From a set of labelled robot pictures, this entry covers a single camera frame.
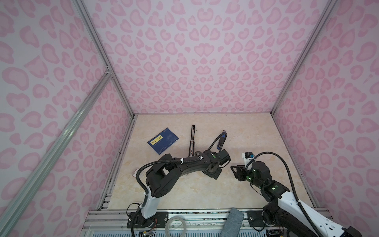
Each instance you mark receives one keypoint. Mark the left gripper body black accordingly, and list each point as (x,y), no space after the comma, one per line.
(215,174)

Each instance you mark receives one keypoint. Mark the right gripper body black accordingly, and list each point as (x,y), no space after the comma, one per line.
(249,177)

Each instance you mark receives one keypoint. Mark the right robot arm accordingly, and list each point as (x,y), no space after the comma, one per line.
(285,210)

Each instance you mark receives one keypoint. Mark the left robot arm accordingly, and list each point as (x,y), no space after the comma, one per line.
(158,178)

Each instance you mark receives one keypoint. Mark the clear tape roll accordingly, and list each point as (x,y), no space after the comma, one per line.
(176,223)

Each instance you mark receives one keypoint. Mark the grey cloth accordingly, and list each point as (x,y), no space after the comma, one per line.
(233,224)

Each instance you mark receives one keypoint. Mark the blue booklet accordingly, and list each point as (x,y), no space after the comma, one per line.
(163,141)

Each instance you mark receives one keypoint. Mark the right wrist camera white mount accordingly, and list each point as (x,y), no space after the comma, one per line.
(247,157)

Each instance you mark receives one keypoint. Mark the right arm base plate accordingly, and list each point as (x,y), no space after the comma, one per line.
(260,219)

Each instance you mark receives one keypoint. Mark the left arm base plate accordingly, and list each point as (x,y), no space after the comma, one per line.
(158,220)

